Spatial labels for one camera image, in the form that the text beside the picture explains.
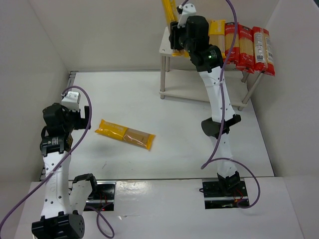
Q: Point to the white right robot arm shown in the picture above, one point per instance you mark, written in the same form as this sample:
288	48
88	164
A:
190	33

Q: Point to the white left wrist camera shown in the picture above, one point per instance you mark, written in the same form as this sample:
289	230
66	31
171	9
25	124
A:
71	101

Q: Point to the red spaghetti bag middle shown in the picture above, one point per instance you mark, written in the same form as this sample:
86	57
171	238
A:
246	50

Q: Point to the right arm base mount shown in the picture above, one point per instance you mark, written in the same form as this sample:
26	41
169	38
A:
214	198

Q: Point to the red spaghetti bag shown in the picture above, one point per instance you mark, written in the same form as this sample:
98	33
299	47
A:
231	43
263	52
246	50

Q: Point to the yellow spaghetti box on shelf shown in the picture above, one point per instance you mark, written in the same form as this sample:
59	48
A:
217	35

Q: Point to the red spaghetti bag left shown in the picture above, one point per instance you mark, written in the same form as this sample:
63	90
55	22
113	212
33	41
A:
231	43

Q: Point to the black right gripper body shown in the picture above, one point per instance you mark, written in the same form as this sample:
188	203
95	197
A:
173	40

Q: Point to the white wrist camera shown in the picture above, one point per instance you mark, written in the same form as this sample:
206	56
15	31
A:
71	101
185	10

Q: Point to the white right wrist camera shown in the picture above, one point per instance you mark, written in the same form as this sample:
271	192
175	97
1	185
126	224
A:
185	10

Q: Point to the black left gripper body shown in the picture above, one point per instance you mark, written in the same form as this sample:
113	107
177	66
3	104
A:
86	117

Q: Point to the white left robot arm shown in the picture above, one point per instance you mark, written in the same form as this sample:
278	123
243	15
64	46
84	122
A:
61	215

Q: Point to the yellow spaghetti bag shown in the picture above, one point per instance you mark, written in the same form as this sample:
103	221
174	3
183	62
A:
125	134
170	11

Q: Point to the white two-tier shelf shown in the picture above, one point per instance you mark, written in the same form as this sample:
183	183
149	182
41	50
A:
188	84

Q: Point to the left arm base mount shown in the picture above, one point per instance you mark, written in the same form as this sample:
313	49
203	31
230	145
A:
103	197

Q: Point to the red spaghetti bag right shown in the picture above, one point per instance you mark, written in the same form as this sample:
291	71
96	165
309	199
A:
263	52

